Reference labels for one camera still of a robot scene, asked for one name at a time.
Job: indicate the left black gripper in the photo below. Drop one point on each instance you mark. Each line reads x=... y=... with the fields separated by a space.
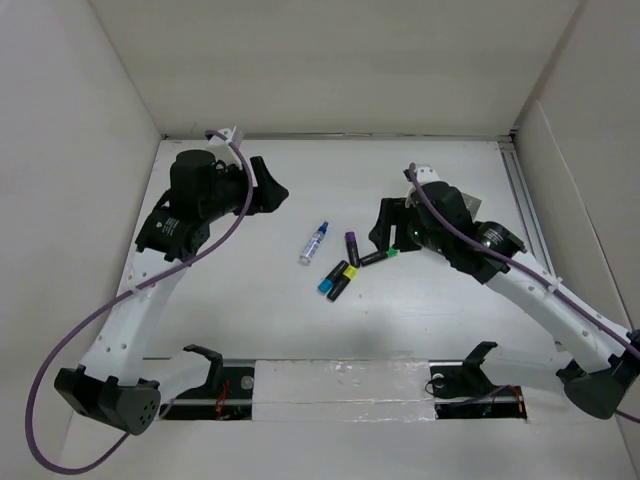
x=267 y=194

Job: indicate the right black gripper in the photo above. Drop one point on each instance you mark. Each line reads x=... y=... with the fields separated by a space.
x=393 y=210

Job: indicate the green highlighter marker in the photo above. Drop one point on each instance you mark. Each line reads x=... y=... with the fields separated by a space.
x=377 y=257

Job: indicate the purple highlighter marker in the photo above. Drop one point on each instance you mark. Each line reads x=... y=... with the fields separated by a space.
x=352 y=249

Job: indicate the yellow highlighter marker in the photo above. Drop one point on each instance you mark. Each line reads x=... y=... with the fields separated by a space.
x=341 y=283

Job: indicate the clear spray bottle blue cap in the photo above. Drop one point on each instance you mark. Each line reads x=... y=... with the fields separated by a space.
x=313 y=245

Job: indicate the blue highlighter marker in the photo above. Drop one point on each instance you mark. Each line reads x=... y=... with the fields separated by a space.
x=329 y=281

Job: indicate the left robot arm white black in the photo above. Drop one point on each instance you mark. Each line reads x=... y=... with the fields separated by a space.
x=112 y=384

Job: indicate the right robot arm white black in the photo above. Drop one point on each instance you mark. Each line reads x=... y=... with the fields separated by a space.
x=599 y=360

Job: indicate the white desk organizer box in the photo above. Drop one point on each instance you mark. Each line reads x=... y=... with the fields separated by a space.
x=472 y=204

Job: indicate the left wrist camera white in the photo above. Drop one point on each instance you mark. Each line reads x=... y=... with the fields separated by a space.
x=220 y=141

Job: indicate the aluminium side rail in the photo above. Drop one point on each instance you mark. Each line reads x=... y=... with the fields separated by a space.
x=533 y=231

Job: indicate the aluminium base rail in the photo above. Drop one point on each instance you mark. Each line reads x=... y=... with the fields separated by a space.
x=232 y=401

